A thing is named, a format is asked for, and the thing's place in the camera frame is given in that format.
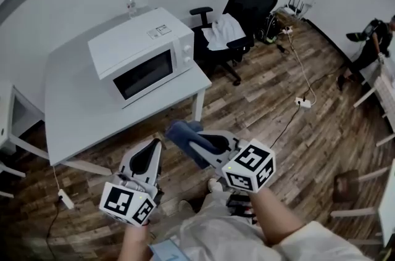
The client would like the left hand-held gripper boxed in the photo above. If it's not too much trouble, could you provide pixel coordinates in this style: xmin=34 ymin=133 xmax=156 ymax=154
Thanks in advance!
xmin=99 ymin=138 xmax=164 ymax=227

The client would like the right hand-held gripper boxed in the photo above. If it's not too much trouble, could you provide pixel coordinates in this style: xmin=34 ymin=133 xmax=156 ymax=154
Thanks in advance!
xmin=188 ymin=130 xmax=275 ymax=193

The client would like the dark blue cloth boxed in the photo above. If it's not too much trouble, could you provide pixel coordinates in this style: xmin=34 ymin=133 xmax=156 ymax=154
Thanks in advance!
xmin=165 ymin=120 xmax=231 ymax=170

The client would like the white microwave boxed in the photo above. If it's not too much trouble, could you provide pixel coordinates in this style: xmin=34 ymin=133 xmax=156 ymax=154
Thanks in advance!
xmin=87 ymin=6 xmax=195 ymax=110

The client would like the person's left forearm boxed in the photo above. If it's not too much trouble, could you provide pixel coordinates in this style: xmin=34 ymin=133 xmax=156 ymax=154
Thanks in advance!
xmin=117 ymin=221 xmax=152 ymax=261

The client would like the person's right forearm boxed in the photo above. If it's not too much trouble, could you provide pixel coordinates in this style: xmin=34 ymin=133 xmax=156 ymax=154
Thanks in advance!
xmin=248 ymin=188 xmax=305 ymax=247

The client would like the person's right white shoe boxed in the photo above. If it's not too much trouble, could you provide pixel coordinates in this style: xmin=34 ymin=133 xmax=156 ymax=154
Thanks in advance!
xmin=208 ymin=178 xmax=223 ymax=193

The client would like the person's white shoe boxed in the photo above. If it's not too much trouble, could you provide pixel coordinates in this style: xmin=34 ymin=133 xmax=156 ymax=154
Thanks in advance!
xmin=208 ymin=178 xmax=223 ymax=193
xmin=178 ymin=199 xmax=194 ymax=214

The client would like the person's left white shoe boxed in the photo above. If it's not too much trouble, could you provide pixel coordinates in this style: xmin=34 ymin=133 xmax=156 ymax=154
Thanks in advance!
xmin=178 ymin=199 xmax=194 ymax=214

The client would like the black battery pack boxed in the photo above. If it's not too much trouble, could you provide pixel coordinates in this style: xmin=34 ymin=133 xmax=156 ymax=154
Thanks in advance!
xmin=227 ymin=194 xmax=259 ymax=225

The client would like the white table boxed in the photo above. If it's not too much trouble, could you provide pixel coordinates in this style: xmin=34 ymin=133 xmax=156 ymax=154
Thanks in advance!
xmin=44 ymin=5 xmax=213 ymax=176

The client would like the teal-edged badge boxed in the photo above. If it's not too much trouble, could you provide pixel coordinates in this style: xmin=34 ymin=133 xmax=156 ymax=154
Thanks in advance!
xmin=149 ymin=238 xmax=186 ymax=261

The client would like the white garment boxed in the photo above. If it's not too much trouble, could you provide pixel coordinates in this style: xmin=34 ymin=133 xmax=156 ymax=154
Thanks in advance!
xmin=202 ymin=13 xmax=247 ymax=51

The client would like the black backpack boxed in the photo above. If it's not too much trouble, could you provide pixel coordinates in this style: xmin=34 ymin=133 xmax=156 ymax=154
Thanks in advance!
xmin=256 ymin=11 xmax=283 ymax=44

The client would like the brown wooden stool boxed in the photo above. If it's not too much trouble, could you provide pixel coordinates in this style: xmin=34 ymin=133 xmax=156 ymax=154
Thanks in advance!
xmin=333 ymin=169 xmax=360 ymax=204

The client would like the white side desk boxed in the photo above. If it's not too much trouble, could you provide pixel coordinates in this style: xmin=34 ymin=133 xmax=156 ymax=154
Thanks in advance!
xmin=0 ymin=80 xmax=50 ymax=202

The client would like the black router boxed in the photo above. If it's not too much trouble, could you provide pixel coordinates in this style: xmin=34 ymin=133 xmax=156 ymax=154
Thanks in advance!
xmin=286 ymin=0 xmax=306 ymax=19

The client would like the clear plastic water bottle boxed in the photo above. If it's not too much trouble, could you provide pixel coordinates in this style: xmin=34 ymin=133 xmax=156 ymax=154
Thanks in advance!
xmin=125 ymin=0 xmax=140 ymax=19

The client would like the black floor cable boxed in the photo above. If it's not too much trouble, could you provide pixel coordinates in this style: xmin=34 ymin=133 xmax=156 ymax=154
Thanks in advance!
xmin=273 ymin=104 xmax=302 ymax=146
xmin=45 ymin=196 xmax=62 ymax=256

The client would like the thin white cable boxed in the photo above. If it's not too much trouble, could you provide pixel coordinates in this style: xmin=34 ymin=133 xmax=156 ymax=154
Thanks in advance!
xmin=52 ymin=165 xmax=62 ymax=193

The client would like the long white floor cable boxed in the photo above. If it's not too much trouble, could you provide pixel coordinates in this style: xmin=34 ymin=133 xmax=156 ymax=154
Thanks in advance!
xmin=288 ymin=33 xmax=317 ymax=106

